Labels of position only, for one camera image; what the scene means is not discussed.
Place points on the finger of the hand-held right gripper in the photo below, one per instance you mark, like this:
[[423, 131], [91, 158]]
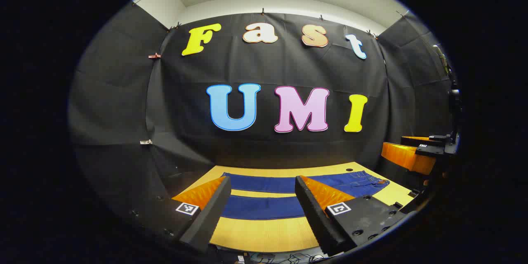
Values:
[[429, 140], [406, 157]]

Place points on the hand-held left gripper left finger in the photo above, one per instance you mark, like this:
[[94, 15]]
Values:
[[208, 214]]

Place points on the blue jeans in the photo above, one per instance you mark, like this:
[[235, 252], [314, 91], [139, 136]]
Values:
[[264, 183]]

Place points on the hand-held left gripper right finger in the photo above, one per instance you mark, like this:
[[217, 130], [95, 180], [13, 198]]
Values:
[[313, 214]]

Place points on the silver cloth clip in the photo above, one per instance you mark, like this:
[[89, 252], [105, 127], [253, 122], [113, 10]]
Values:
[[145, 142]]

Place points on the red cloth clip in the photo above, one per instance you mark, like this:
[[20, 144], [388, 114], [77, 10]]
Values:
[[154, 55]]

